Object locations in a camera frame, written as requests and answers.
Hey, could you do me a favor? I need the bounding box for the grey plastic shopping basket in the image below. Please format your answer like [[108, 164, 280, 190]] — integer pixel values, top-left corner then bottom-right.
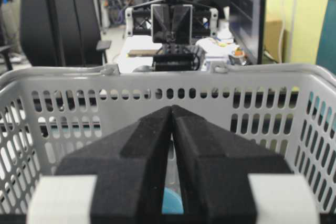
[[1, 62, 335, 214]]

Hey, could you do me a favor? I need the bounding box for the blue dustpan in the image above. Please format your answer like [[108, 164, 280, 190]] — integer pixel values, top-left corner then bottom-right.
[[162, 139, 184, 214]]

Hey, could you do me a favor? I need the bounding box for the black monitor screen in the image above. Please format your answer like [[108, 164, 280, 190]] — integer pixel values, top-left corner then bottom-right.
[[229, 0, 266, 65]]

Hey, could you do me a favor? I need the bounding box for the black office chair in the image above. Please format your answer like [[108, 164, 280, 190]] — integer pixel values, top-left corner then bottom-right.
[[0, 0, 112, 68]]

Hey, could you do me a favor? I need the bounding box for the cardboard box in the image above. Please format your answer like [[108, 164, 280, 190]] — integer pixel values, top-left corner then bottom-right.
[[264, 17, 282, 62]]

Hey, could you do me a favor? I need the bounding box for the opposite left gripper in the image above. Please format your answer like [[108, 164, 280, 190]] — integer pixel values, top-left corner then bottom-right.
[[125, 3, 218, 44]]

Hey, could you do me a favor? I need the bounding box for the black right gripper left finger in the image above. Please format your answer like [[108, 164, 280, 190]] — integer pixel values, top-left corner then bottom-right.
[[26, 105, 173, 224]]

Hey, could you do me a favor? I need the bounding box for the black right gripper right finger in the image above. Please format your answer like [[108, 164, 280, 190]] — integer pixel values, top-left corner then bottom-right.
[[172, 105, 320, 223]]

